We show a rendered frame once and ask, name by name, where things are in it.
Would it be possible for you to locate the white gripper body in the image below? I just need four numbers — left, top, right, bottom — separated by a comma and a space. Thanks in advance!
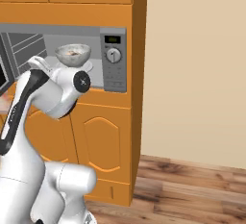
27, 55, 54, 75

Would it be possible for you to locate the grey microwave door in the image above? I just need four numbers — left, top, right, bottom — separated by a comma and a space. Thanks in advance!
0, 32, 49, 96

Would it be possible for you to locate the grey speckled bowl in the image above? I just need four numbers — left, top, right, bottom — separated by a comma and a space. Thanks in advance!
54, 43, 92, 68

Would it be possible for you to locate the brown steak piece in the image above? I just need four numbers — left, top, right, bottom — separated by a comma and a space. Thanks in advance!
65, 50, 82, 58

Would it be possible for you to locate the grey microwave oven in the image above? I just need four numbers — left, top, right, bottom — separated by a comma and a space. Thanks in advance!
0, 23, 128, 94

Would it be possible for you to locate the orange arched cupboard door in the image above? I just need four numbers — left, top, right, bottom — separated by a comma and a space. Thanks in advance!
69, 102, 133, 185
24, 105, 79, 165

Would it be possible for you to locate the orange drawer front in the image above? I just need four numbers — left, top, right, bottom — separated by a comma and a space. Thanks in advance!
84, 178, 133, 205

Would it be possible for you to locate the orange tall cabinet frame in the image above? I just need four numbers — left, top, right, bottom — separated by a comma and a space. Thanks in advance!
0, 0, 149, 208

